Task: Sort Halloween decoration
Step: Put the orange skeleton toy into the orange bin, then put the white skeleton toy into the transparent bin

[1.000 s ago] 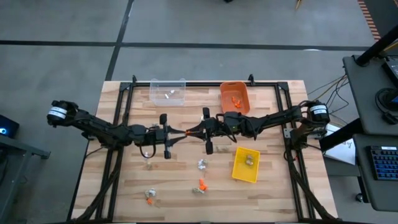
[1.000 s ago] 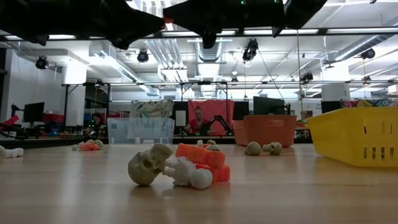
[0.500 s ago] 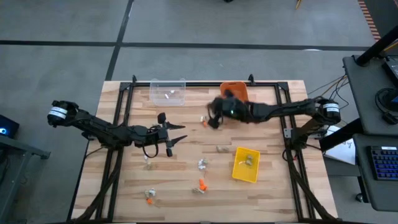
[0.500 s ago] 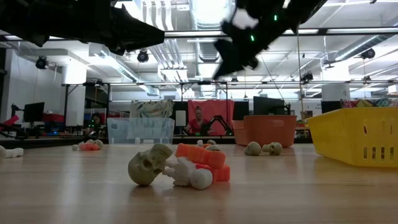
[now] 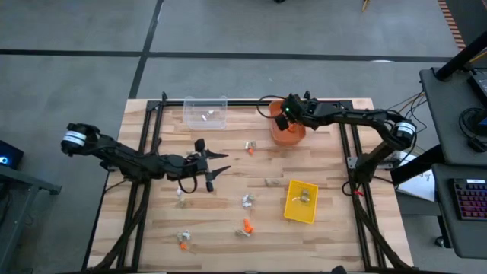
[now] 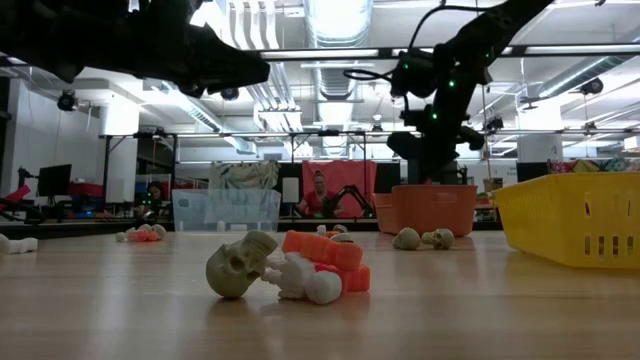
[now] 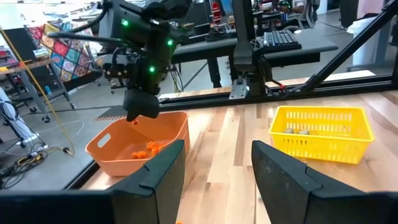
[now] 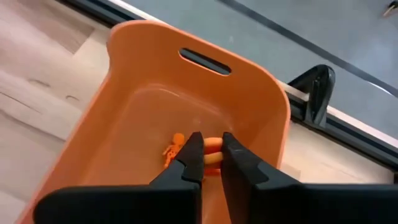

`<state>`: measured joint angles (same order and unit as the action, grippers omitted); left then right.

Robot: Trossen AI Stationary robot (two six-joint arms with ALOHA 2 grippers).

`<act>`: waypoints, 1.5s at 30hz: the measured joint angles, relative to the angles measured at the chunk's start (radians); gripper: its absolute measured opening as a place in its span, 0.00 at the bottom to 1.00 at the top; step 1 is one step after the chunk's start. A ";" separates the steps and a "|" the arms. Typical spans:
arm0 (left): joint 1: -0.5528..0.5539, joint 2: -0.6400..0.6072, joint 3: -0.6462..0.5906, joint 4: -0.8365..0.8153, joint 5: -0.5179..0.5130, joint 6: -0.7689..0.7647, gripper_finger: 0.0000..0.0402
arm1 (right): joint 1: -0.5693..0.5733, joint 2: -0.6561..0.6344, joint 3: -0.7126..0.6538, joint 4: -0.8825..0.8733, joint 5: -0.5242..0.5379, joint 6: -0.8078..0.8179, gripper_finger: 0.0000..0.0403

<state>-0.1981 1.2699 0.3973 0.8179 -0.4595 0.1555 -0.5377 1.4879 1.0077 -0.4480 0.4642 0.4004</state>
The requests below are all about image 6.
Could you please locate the black ceiling spotlight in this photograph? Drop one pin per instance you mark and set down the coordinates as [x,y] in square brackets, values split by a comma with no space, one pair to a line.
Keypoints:
[592,86]
[67,100]
[230,95]

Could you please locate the yellow plastic basket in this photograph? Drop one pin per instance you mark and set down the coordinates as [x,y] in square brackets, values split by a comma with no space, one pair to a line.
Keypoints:
[550,220]

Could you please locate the white toy bone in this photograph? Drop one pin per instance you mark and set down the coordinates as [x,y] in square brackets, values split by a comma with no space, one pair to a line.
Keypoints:
[300,280]

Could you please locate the clear plastic bin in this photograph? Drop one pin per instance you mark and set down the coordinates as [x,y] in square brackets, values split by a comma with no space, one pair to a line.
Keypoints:
[225,210]

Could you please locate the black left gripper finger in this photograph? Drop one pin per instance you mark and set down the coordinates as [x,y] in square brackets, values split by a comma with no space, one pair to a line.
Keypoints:
[230,67]

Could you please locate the person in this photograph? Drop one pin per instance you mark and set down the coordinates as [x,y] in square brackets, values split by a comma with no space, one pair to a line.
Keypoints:
[316,202]
[154,192]

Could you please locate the black overhead beam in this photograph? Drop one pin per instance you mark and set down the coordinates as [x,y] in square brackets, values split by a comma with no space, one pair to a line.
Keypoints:
[384,52]

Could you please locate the black metal table frame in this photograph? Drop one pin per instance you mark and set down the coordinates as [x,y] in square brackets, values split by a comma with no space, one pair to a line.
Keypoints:
[75,227]

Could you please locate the white board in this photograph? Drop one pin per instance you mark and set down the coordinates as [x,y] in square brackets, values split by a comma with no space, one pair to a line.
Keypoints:
[291,190]

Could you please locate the black background rig frame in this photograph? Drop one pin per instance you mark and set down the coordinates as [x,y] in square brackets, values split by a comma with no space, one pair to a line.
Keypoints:
[106,170]

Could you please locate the orange plastic toy figure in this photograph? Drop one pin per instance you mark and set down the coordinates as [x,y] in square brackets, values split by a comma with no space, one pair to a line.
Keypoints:
[357,280]
[325,250]
[138,236]

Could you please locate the red backdrop cloth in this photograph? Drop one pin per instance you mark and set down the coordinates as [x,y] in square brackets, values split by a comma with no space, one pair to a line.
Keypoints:
[350,172]

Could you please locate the orange plastic bin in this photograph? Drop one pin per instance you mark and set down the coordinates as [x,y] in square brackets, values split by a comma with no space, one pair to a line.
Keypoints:
[430,215]

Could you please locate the small black background robot arm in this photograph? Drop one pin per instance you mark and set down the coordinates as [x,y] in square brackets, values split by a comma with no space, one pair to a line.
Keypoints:
[356,191]

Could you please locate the silver ventilation duct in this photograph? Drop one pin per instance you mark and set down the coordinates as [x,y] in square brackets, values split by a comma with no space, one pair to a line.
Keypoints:
[337,30]

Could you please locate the patterned cloth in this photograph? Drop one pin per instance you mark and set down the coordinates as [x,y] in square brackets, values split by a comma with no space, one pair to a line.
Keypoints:
[245,175]

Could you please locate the white column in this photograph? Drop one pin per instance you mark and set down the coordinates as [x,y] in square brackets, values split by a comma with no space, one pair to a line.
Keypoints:
[120,165]

